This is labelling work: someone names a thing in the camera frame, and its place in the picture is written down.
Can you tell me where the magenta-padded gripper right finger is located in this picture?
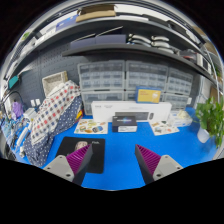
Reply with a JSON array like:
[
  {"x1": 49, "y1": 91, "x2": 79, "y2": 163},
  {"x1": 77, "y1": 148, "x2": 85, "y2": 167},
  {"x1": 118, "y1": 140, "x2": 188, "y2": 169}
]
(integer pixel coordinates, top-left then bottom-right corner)
[{"x1": 134, "y1": 143, "x2": 184, "y2": 186}]

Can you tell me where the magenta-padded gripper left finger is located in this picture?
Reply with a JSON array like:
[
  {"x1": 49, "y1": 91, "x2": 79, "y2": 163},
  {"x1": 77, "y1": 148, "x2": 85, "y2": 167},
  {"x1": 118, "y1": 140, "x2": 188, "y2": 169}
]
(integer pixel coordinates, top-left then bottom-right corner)
[{"x1": 43, "y1": 143, "x2": 94, "y2": 187}]

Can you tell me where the black mouse pad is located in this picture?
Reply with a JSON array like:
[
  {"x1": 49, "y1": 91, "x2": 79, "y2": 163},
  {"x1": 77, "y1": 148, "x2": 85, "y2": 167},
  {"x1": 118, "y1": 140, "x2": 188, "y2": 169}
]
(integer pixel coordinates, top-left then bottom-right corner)
[{"x1": 54, "y1": 136, "x2": 107, "y2": 175}]

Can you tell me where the navy polka dot cloth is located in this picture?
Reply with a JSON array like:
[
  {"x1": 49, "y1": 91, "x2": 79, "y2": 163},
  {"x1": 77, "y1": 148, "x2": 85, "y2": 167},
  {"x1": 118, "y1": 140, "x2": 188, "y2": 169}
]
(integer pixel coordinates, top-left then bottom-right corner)
[{"x1": 23, "y1": 96, "x2": 84, "y2": 168}]

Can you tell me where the white sticker sheet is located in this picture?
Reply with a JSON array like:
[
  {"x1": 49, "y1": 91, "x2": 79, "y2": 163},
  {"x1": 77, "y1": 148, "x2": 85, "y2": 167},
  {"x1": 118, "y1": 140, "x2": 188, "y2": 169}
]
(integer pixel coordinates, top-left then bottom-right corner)
[
  {"x1": 73, "y1": 118, "x2": 110, "y2": 135},
  {"x1": 148, "y1": 120, "x2": 181, "y2": 136}
]

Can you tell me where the clear tissue pack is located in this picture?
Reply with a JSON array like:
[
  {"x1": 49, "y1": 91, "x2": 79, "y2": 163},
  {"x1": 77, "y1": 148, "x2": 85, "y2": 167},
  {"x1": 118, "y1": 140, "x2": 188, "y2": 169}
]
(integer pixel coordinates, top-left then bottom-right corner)
[{"x1": 169, "y1": 109, "x2": 194, "y2": 128}]

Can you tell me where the small black box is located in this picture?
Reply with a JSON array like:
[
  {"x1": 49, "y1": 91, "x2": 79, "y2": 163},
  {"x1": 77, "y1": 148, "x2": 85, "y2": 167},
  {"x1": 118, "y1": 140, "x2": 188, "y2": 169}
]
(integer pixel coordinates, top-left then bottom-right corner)
[{"x1": 111, "y1": 115, "x2": 138, "y2": 134}]

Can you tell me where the red and blue checkered cloth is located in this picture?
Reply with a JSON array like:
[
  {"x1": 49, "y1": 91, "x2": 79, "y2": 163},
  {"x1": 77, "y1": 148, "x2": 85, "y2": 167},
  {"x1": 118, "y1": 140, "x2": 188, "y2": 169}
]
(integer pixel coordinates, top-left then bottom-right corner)
[{"x1": 29, "y1": 79, "x2": 82, "y2": 145}]

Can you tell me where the green plant in white pot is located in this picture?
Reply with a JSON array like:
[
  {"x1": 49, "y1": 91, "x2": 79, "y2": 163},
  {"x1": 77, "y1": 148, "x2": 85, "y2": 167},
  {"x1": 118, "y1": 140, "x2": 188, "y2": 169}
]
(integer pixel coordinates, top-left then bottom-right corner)
[{"x1": 193, "y1": 96, "x2": 224, "y2": 150}]

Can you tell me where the yellow and blue box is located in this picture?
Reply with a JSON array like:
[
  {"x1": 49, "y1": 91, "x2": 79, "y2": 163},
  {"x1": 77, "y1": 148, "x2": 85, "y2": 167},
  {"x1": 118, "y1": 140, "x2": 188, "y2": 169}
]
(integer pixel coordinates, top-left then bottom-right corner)
[{"x1": 135, "y1": 86, "x2": 162, "y2": 105}]

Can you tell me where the long white keyboard box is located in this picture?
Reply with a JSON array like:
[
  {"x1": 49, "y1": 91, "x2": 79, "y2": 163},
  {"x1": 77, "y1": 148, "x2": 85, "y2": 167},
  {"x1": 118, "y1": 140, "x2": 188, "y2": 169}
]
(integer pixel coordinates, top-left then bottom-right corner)
[{"x1": 90, "y1": 100, "x2": 173, "y2": 124}]

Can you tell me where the white woven basket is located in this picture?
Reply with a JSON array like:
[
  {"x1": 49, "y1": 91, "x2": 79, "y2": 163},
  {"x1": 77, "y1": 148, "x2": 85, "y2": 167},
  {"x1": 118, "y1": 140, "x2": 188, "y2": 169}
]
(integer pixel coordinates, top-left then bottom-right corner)
[{"x1": 41, "y1": 70, "x2": 69, "y2": 98}]

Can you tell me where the white wire rack shelf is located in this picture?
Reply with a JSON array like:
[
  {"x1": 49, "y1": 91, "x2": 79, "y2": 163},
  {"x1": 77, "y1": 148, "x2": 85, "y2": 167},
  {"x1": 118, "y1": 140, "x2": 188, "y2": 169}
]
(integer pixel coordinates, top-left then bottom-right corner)
[{"x1": 195, "y1": 26, "x2": 224, "y2": 105}]

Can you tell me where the dark wall shelf unit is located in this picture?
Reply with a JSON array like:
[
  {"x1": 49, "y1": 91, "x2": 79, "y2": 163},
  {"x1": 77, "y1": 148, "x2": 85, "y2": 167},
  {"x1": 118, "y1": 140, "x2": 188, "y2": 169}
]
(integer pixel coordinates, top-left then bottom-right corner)
[{"x1": 3, "y1": 3, "x2": 218, "y2": 85}]

